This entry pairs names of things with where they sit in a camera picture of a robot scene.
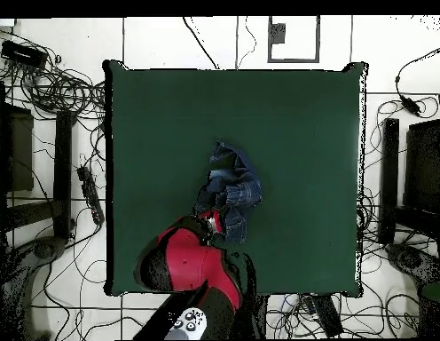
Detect blue denim jeans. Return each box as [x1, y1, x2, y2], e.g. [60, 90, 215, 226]
[192, 139, 263, 246]

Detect dark green table cloth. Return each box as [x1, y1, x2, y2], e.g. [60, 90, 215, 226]
[102, 59, 369, 298]

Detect black power strip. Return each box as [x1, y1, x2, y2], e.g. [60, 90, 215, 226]
[76, 165, 106, 226]

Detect black rectangular box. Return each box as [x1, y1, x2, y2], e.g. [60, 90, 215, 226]
[310, 294, 345, 337]

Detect grey curved stand base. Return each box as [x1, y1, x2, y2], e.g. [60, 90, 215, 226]
[0, 235, 69, 340]
[384, 242, 440, 285]

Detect black power adapter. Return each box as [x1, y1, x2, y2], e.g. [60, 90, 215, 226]
[400, 94, 424, 116]

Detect green round bin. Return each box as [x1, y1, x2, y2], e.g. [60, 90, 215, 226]
[417, 282, 440, 338]

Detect black electronics box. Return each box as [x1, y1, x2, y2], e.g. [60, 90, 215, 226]
[0, 39, 49, 69]

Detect tangled black cables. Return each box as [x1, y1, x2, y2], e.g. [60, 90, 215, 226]
[356, 99, 440, 338]
[0, 28, 107, 122]

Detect black metal frame stand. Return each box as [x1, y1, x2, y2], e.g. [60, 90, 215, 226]
[377, 90, 440, 250]
[0, 80, 77, 246]

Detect thick black cable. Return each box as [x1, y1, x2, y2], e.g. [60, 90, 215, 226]
[182, 15, 221, 70]

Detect thin black cable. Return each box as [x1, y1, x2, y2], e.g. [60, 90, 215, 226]
[235, 15, 258, 70]

